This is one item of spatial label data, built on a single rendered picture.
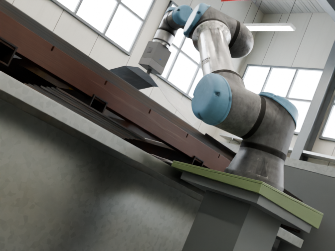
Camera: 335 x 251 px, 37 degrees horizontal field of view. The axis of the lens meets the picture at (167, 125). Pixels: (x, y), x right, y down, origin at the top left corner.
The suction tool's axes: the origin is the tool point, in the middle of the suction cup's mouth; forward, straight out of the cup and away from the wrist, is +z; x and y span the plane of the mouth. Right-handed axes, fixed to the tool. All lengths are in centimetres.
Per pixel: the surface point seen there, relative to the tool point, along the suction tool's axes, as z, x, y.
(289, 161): -1, 26, -80
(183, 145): 23.9, 42.1, 11.0
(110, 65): -229, -758, -540
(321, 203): 14, 49, -79
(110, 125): 32, 53, 50
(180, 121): 16.8, 37.7, 11.8
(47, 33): 17, 36, 66
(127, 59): -266, -756, -573
